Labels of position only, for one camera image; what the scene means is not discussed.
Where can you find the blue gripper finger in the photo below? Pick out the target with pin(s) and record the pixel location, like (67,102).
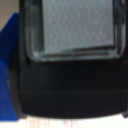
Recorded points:
(8,66)

